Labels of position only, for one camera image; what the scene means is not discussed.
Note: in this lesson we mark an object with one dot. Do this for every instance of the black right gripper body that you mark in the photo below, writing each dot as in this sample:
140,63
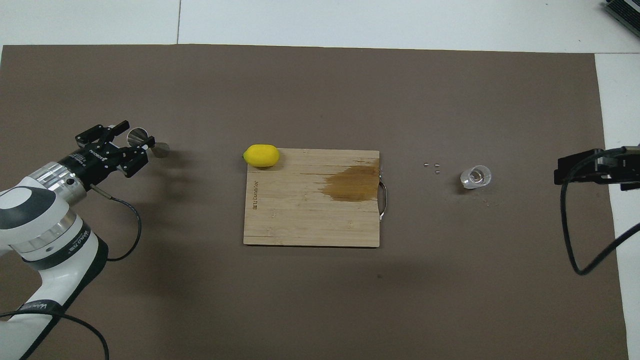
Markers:
625,167

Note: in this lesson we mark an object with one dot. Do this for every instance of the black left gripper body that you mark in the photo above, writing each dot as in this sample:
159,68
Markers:
92,160

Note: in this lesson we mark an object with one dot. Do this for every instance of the steel double jigger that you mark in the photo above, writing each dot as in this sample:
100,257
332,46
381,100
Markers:
159,148

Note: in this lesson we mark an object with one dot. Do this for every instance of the clear glass cup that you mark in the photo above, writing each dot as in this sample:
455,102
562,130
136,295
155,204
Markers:
476,176

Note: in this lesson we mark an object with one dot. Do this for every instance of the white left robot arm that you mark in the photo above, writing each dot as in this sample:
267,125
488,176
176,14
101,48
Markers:
45,240

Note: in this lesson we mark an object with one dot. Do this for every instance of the yellow lemon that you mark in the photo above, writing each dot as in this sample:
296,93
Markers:
261,155

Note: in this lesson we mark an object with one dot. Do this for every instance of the brown table mat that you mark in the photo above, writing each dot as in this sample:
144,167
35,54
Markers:
200,300

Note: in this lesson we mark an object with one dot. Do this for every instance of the grey ribbed device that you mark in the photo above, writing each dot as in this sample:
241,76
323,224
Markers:
625,12

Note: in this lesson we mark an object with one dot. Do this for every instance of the wooden cutting board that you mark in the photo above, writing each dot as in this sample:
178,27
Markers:
295,210

